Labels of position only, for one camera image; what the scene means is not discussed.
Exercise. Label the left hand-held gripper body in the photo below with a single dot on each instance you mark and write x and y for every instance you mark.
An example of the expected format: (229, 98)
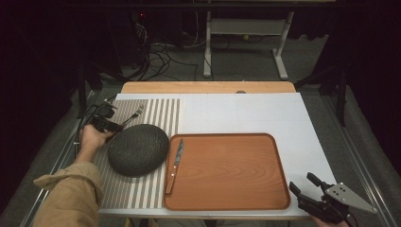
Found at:
(105, 110)

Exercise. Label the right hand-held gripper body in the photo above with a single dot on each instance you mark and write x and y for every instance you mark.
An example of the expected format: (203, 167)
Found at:
(340, 198)

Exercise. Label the silver fork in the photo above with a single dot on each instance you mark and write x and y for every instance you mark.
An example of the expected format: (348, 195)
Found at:
(135, 115)

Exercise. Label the black textured round plate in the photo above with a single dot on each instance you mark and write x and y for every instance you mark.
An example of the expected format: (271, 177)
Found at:
(138, 149)

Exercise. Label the wooden serving tray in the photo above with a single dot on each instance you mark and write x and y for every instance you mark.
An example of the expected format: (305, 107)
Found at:
(227, 173)

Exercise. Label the person's left hand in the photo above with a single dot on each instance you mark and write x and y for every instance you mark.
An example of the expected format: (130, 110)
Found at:
(91, 138)

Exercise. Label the person's right hand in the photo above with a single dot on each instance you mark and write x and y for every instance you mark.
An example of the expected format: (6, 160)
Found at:
(327, 224)

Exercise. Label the black stand legs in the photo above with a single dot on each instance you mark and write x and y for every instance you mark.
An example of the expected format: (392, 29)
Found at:
(91, 78)
(334, 82)

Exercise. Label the striped beige placemat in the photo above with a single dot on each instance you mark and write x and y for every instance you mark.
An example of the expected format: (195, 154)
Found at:
(132, 192)

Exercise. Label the dark device with red light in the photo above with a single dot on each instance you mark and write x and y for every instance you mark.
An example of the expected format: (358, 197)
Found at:
(142, 14)

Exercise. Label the white metal stand frame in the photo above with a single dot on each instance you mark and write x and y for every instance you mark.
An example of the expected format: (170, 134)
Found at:
(249, 26)

